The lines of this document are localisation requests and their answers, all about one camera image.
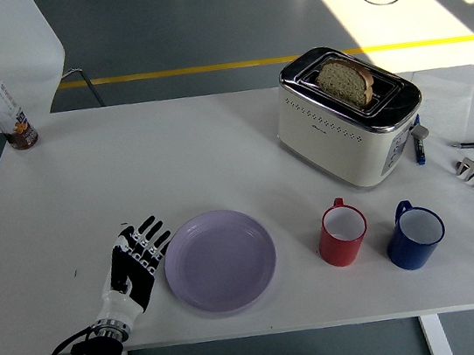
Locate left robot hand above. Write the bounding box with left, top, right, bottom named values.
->
left=79, top=212, right=184, bottom=335

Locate bread slice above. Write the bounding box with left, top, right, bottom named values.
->
left=313, top=54, right=378, bottom=115

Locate blue marker pen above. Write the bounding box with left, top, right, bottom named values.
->
left=408, top=113, right=429, bottom=166

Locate red mug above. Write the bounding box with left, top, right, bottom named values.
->
left=311, top=193, right=373, bottom=271

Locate white chair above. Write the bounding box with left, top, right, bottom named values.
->
left=0, top=0, right=108, bottom=132

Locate yellow floor tape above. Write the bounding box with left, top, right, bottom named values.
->
left=56, top=24, right=474, bottom=100

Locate clear plastic drink bottle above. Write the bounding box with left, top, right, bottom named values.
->
left=0, top=56, right=41, bottom=153

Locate blue mug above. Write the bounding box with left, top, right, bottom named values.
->
left=380, top=195, right=450, bottom=275

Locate purple plate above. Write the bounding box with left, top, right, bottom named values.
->
left=157, top=202, right=284, bottom=324

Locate cream and chrome toaster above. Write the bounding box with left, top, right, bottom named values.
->
left=266, top=32, right=436, bottom=200

